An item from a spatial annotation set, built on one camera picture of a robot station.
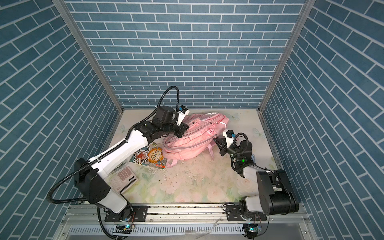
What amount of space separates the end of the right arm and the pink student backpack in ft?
0.18

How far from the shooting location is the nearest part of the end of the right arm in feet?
2.23

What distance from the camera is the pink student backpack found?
2.53ft
